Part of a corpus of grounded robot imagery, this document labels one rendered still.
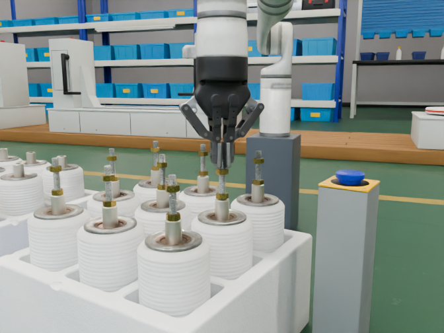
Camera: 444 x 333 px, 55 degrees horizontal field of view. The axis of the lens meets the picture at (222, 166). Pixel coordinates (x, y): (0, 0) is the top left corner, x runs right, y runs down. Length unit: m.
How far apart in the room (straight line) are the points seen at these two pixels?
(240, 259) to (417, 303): 0.49
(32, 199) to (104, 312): 0.48
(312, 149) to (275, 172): 1.45
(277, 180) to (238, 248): 0.64
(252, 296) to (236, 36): 0.36
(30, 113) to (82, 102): 0.77
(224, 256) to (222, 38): 0.31
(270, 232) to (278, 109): 0.59
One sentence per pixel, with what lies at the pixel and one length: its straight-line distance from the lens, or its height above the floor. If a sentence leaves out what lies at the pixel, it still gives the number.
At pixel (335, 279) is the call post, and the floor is 0.18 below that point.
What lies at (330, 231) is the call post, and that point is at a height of 0.25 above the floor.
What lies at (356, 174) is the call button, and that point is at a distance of 0.63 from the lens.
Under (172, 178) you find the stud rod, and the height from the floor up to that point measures 0.34.
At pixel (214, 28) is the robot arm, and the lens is 0.60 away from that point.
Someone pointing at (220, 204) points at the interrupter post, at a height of 0.28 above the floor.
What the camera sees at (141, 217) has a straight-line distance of 0.70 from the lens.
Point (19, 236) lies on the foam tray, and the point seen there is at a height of 0.15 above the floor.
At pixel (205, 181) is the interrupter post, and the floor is 0.27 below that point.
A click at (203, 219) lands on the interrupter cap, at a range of 0.65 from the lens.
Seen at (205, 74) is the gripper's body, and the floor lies 0.47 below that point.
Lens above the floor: 0.45
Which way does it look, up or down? 11 degrees down
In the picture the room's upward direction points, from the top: straight up
